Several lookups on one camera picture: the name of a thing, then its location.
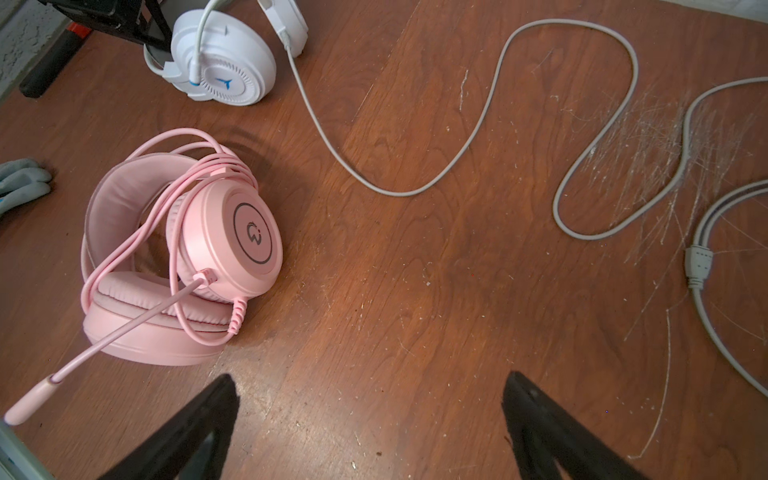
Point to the red pipe wrench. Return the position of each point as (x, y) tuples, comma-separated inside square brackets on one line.
[(45, 72)]

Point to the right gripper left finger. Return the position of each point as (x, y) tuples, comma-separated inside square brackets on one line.
[(193, 444)]

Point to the white headphones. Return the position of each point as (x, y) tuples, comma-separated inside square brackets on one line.
[(214, 56)]

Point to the pink headphones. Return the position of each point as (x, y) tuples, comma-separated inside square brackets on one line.
[(175, 245)]

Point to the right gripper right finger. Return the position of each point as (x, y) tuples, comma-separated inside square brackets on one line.
[(547, 441)]

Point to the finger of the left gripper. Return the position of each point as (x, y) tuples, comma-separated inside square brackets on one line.
[(138, 21)]

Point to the blue grey work glove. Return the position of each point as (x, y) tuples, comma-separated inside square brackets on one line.
[(22, 181)]

